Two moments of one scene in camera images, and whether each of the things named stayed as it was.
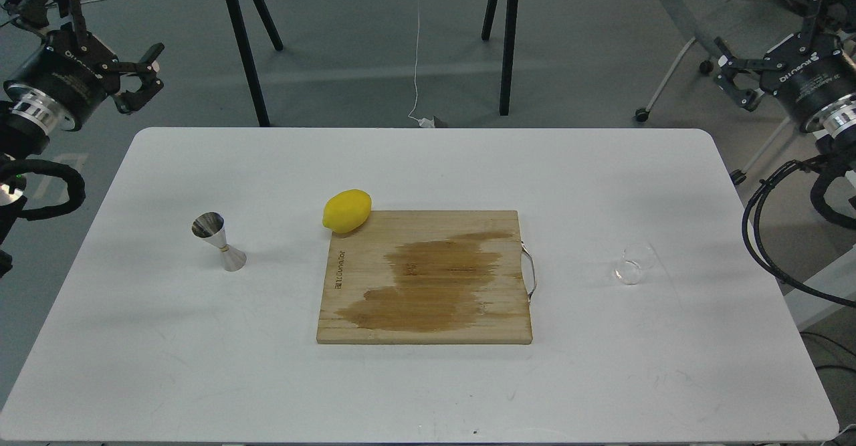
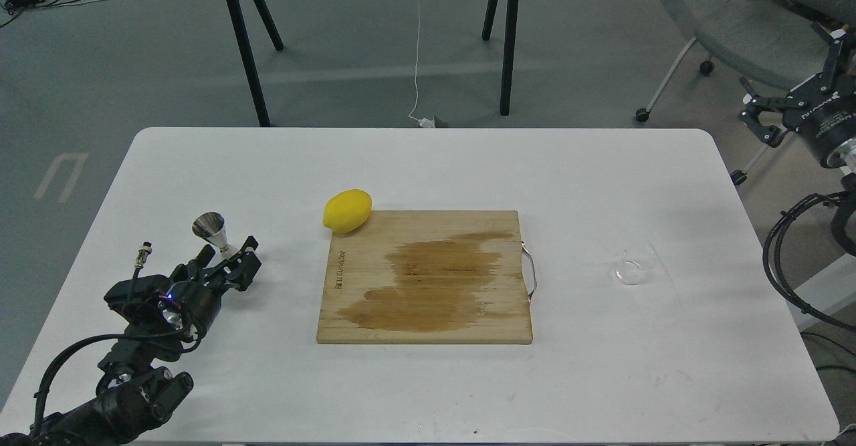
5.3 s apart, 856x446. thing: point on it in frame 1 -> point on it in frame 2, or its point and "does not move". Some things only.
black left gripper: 79,75 -> 198,303
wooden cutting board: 425,277 does not move
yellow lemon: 346,210 does not move
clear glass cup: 635,259 does not move
